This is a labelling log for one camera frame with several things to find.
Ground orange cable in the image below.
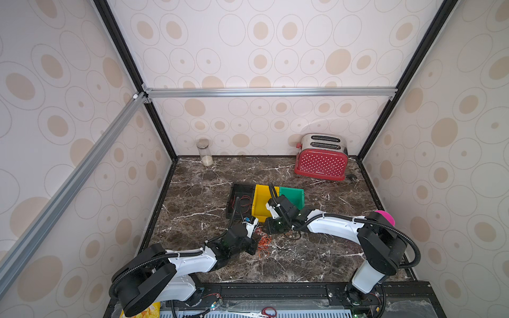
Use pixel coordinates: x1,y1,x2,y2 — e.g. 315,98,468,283
256,234,275,255

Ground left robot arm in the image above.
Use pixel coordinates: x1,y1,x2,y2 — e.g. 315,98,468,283
109,218,260,317

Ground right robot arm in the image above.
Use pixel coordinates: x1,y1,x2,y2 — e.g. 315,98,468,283
265,195,422,303

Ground green plastic bin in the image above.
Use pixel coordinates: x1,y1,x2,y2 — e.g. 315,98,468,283
280,187,305,210

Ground yellow plastic bin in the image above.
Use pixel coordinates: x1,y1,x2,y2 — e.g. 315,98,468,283
251,184,272,223

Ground black plastic bin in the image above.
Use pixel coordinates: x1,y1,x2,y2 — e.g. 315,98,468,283
225,183,255,219

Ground red polka dot toaster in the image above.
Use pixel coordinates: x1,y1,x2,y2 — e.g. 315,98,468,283
294,133,349,181

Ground pink plastic goblet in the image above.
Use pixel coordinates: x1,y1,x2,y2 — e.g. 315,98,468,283
376,210,395,226

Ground glass jar with lid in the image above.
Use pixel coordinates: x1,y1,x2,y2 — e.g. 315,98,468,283
196,138,213,167

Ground yellow snack bag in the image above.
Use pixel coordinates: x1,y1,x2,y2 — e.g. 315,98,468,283
119,302,161,318

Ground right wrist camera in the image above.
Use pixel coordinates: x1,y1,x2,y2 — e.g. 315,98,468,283
266,199,282,219

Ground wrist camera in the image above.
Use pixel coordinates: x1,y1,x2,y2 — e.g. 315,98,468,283
244,216,258,238
266,199,282,219

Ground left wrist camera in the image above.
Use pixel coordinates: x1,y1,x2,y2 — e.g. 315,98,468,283
244,216,258,238

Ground red cable in black bin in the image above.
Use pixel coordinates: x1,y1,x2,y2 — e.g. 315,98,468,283
231,193,253,215

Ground red handled scissors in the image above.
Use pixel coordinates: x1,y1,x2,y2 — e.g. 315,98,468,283
245,307,278,318

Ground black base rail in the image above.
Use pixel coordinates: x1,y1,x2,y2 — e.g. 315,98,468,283
104,281,446,318

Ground aluminium frame bar back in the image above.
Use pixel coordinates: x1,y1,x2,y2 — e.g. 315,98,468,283
146,87,398,99

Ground aluminium frame bar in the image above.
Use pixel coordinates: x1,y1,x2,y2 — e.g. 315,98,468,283
1,92,147,297
146,87,398,99

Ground aluminium frame bar left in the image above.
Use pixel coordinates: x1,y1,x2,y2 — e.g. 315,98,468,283
1,92,147,297

